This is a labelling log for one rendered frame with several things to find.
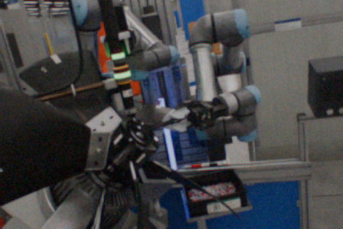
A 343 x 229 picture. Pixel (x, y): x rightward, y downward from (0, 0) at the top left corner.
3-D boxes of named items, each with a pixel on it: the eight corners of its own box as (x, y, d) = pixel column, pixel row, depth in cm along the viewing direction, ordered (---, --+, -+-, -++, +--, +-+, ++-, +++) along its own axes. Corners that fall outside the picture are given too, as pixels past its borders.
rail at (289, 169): (104, 191, 134) (99, 175, 132) (107, 185, 138) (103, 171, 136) (311, 179, 115) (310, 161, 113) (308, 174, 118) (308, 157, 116)
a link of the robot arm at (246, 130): (227, 136, 111) (223, 109, 108) (256, 132, 109) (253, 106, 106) (227, 145, 104) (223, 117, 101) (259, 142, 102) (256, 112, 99)
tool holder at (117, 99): (114, 119, 77) (106, 83, 74) (109, 112, 83) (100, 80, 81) (145, 109, 80) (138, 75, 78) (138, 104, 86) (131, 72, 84)
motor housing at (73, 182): (97, 253, 73) (126, 226, 68) (26, 197, 71) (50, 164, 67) (125, 199, 94) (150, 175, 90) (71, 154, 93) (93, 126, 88)
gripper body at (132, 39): (135, 57, 84) (140, 52, 96) (129, 27, 82) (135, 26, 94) (109, 62, 85) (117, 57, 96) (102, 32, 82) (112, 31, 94)
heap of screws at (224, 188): (193, 217, 101) (191, 210, 101) (187, 194, 115) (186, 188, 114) (245, 205, 102) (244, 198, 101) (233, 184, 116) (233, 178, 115)
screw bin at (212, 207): (189, 220, 100) (185, 204, 98) (182, 194, 116) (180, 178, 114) (249, 207, 101) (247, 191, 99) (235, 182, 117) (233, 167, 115)
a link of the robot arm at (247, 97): (264, 108, 102) (262, 85, 100) (240, 117, 98) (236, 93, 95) (249, 103, 109) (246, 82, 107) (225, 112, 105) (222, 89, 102)
